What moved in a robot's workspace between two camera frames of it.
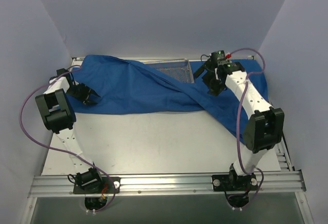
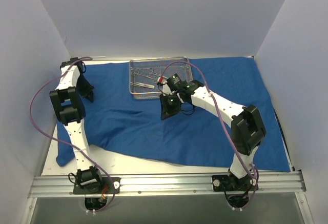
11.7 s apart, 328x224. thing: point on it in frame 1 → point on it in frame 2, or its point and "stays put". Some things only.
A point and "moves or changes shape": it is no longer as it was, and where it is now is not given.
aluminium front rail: x=168 y=184 stays put
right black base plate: x=231 y=182 stays put
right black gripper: x=213 y=85 → x=167 y=107
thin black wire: x=209 y=55 → x=187 y=114
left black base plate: x=106 y=187 stays put
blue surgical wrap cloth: x=128 y=85 moves or changes shape
